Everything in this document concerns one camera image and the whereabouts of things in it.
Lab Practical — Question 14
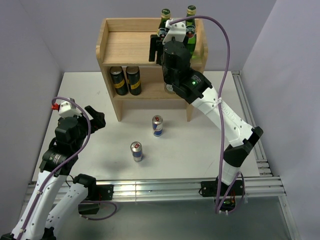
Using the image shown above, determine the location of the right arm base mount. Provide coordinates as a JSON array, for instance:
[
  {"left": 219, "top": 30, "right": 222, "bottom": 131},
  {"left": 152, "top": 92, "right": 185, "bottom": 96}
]
[{"left": 198, "top": 178, "right": 245, "bottom": 213}]

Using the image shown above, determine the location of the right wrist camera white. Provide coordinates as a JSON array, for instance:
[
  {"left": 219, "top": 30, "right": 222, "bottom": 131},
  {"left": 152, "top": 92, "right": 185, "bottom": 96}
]
[{"left": 162, "top": 18, "right": 186, "bottom": 45}]

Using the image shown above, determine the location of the aluminium rail front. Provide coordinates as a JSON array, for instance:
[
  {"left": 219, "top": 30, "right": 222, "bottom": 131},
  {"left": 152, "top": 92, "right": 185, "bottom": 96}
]
[{"left": 23, "top": 176, "right": 287, "bottom": 205}]

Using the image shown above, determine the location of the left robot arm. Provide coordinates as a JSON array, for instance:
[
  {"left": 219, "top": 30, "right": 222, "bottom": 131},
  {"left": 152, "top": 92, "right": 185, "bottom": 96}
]
[{"left": 1, "top": 104, "right": 106, "bottom": 240}]

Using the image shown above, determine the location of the clear glass bottle left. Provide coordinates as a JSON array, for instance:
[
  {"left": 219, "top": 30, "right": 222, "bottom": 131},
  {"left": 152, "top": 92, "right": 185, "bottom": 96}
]
[{"left": 164, "top": 83, "right": 175, "bottom": 94}]

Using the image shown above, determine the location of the aluminium rail right side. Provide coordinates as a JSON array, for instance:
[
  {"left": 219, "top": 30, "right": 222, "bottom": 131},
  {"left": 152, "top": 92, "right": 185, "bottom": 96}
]
[{"left": 231, "top": 71, "right": 274, "bottom": 177}]

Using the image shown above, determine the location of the wooden two-tier shelf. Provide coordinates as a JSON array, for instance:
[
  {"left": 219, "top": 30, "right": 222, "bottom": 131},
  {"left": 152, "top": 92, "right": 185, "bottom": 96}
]
[{"left": 95, "top": 17, "right": 209, "bottom": 123}]

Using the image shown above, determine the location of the blue silver can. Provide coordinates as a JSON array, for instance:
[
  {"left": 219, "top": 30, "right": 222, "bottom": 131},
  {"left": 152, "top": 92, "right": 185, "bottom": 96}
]
[
  {"left": 152, "top": 115, "right": 163, "bottom": 137},
  {"left": 130, "top": 141, "right": 144, "bottom": 162}
]

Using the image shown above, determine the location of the black gold can front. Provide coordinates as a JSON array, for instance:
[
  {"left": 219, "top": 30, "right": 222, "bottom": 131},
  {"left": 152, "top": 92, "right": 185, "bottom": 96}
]
[{"left": 109, "top": 66, "right": 129, "bottom": 96}]

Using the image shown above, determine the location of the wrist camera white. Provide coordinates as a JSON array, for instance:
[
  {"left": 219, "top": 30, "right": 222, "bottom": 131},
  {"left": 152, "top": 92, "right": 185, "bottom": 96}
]
[
  {"left": 162, "top": 18, "right": 186, "bottom": 45},
  {"left": 51, "top": 98, "right": 81, "bottom": 118}
]

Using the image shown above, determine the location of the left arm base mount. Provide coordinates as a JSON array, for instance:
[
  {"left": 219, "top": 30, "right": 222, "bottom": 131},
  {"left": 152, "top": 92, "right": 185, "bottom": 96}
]
[{"left": 78, "top": 184, "right": 114, "bottom": 216}]

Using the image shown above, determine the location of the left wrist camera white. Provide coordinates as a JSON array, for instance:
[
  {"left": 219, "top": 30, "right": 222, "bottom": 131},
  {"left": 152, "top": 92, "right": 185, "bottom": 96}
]
[{"left": 51, "top": 98, "right": 81, "bottom": 118}]

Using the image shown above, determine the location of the blue silver can front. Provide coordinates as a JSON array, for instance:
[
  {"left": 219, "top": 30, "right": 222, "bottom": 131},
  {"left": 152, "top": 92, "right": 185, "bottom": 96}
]
[{"left": 130, "top": 141, "right": 144, "bottom": 162}]

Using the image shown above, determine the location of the black gold can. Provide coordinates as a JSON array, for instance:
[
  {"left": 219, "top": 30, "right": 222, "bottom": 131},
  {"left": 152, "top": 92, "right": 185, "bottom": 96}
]
[
  {"left": 125, "top": 66, "right": 142, "bottom": 96},
  {"left": 109, "top": 66, "right": 129, "bottom": 96}
]

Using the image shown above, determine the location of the green Perrier bottle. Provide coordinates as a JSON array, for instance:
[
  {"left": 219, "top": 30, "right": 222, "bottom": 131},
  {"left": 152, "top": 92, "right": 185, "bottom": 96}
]
[
  {"left": 157, "top": 8, "right": 171, "bottom": 40},
  {"left": 185, "top": 5, "right": 197, "bottom": 56}
]

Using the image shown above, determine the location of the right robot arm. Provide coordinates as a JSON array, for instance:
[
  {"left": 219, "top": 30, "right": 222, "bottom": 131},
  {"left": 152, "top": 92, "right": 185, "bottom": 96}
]
[{"left": 149, "top": 34, "right": 263, "bottom": 195}]

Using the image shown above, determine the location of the aluminium rail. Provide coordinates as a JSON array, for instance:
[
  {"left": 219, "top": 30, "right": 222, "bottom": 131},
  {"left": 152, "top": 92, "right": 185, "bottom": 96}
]
[
  {"left": 231, "top": 71, "right": 274, "bottom": 177},
  {"left": 23, "top": 176, "right": 287, "bottom": 205}
]

